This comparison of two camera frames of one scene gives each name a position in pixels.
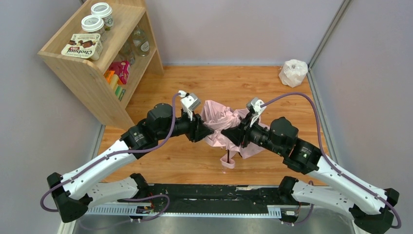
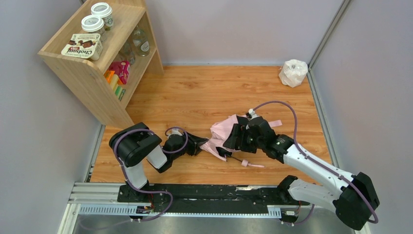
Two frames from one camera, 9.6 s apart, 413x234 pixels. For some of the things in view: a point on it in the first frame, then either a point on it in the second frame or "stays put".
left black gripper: [198, 127] to [194, 144]
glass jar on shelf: [140, 41] stays put
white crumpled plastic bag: [293, 73] stays put
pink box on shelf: [121, 68] stays put
